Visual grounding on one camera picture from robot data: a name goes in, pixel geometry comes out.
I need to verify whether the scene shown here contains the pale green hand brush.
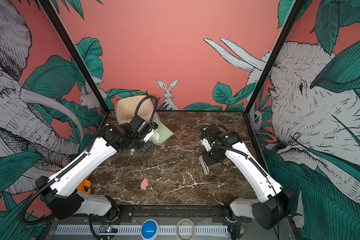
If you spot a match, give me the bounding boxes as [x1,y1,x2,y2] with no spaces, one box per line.
[201,163,210,176]

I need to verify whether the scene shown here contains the white paper scrap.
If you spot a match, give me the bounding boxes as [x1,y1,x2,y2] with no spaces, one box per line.
[151,133,160,143]

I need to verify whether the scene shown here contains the pale green dustpan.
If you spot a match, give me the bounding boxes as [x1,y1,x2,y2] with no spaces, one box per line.
[150,119,174,145]

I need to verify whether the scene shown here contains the pink paper scrap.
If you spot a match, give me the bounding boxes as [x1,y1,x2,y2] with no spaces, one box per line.
[140,179,149,191]

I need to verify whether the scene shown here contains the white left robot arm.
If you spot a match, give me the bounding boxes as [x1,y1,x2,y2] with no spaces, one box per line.
[19,96,158,226]

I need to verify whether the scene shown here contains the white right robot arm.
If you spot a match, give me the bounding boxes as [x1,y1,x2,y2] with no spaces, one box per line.
[199,124,295,230]

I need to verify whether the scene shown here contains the orange duck toy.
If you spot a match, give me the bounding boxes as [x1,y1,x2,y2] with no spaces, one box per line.
[77,175,92,195]

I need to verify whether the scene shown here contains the small circuit board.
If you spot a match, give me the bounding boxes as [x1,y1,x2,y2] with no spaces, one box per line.
[99,225,119,234]

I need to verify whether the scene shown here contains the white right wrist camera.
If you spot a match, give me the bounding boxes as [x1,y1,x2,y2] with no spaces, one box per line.
[201,138,212,152]

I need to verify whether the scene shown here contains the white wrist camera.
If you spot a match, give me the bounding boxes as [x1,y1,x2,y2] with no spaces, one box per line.
[143,122,159,142]
[201,138,212,152]

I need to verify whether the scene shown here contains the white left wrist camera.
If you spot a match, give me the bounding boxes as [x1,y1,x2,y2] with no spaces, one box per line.
[143,122,159,142]

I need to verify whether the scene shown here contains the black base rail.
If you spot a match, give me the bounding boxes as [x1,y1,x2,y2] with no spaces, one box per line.
[95,205,252,225]

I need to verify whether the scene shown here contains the black left frame post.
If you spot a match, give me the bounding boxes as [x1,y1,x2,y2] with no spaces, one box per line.
[39,0,111,114]

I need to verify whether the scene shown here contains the black frame post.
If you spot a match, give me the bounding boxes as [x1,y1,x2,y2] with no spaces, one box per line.
[39,0,111,114]
[244,0,305,116]

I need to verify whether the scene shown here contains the black right frame post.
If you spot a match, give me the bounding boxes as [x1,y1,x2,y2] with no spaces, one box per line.
[244,0,305,116]

